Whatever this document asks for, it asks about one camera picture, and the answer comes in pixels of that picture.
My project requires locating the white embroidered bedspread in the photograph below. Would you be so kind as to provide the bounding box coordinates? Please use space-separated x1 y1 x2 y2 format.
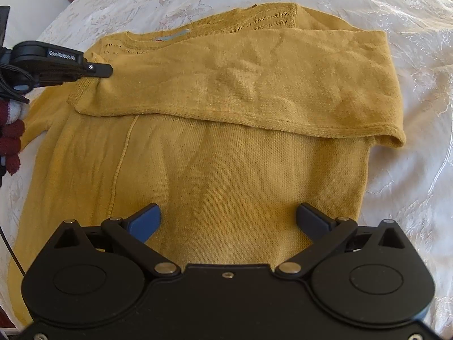
0 0 453 337

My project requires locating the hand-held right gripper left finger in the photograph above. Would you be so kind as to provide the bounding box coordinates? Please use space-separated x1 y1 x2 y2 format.
53 203 180 277

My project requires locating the person's left hand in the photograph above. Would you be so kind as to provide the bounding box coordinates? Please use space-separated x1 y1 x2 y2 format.
0 100 26 176

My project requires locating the mustard yellow knit sweater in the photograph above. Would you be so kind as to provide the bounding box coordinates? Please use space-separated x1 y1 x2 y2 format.
8 2 406 326

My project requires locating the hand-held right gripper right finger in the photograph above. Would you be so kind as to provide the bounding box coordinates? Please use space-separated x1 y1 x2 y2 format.
274 203 413 279

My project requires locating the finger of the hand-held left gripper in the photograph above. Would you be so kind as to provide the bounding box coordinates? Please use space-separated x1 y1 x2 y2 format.
82 62 114 79

